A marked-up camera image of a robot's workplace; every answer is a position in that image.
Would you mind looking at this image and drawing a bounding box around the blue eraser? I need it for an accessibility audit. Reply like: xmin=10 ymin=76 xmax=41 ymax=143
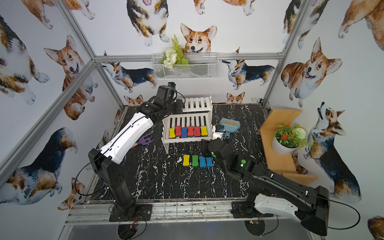
xmin=206 ymin=158 xmax=213 ymax=168
xmin=181 ymin=128 xmax=188 ymax=138
xmin=199 ymin=156 xmax=207 ymax=168

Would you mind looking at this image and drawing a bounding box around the yellow eraser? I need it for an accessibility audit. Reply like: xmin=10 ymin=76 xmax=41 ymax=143
xmin=183 ymin=155 xmax=190 ymax=167
xmin=169 ymin=128 xmax=176 ymax=139
xmin=201 ymin=126 xmax=208 ymax=137

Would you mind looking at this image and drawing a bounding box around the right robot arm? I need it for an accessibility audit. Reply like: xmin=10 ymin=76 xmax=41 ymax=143
xmin=201 ymin=139 xmax=330 ymax=237

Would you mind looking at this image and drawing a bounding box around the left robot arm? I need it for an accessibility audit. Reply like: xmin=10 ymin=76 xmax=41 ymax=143
xmin=89 ymin=82 xmax=185 ymax=220

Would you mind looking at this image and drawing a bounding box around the white wooden slatted shelf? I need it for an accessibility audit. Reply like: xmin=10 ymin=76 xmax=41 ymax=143
xmin=162 ymin=96 xmax=213 ymax=153

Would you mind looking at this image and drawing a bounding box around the light wooden corner shelf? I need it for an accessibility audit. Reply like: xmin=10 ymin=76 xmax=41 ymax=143
xmin=259 ymin=109 xmax=319 ymax=186

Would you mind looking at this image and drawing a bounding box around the light blue hand brush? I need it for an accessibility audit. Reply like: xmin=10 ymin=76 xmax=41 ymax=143
xmin=222 ymin=120 xmax=239 ymax=133

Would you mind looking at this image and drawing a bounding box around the light blue dustpan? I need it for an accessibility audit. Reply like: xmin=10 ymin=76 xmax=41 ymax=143
xmin=219 ymin=118 xmax=241 ymax=139

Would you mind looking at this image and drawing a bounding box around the red eraser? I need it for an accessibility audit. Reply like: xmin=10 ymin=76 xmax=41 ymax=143
xmin=194 ymin=127 xmax=201 ymax=137
xmin=187 ymin=126 xmax=195 ymax=137
xmin=175 ymin=126 xmax=182 ymax=137

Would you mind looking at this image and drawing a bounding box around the artificial fern with white flowers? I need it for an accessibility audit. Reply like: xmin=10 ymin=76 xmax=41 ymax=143
xmin=160 ymin=35 xmax=189 ymax=70

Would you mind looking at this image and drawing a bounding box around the purple pink toy rake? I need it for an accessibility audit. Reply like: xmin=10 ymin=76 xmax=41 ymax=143
xmin=131 ymin=135 xmax=154 ymax=149

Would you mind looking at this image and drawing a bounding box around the white potted red flower plant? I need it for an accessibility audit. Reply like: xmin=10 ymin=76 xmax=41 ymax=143
xmin=273 ymin=122 xmax=308 ymax=156

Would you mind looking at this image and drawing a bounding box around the white wire mesh basket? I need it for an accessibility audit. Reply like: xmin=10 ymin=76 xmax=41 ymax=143
xmin=151 ymin=53 xmax=219 ymax=80

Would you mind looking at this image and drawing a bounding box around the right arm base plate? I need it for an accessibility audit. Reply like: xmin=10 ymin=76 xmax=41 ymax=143
xmin=231 ymin=201 xmax=274 ymax=219

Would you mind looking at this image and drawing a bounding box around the aluminium frame post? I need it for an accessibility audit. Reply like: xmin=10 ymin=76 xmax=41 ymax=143
xmin=262 ymin=1 xmax=312 ymax=109

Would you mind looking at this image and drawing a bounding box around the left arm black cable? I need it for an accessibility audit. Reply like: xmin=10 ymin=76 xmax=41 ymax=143
xmin=74 ymin=160 xmax=109 ymax=197

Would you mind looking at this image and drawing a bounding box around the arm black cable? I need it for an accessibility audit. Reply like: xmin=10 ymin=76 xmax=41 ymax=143
xmin=74 ymin=160 xmax=109 ymax=197
xmin=263 ymin=170 xmax=361 ymax=231

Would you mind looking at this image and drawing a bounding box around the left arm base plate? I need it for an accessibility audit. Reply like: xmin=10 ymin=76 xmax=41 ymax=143
xmin=109 ymin=204 xmax=153 ymax=222

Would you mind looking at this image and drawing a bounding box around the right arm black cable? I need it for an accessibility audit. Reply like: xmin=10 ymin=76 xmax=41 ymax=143
xmin=263 ymin=170 xmax=361 ymax=231

